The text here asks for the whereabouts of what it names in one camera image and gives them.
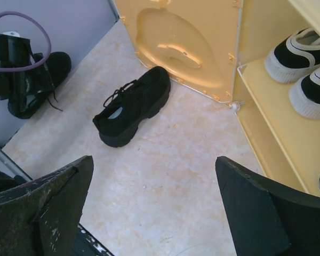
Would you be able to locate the black white sneaker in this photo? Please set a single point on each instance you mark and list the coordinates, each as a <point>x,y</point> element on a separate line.
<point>304,95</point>
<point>294,57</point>

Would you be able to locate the yellow shoe cabinet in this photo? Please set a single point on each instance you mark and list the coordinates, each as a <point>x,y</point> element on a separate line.
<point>286,145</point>

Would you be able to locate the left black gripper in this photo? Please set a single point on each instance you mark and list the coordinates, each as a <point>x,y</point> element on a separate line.
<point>16,58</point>

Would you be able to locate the black chunky shoe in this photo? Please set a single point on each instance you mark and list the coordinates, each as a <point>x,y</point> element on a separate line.
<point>40,83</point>
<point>131,104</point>

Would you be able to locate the yellow cabinet door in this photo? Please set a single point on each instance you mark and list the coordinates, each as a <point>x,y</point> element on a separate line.
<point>195,41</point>

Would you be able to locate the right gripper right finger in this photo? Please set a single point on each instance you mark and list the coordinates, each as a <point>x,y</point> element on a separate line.
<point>266,217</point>

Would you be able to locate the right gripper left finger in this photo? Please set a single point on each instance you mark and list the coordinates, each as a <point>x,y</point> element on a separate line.
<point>40,217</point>

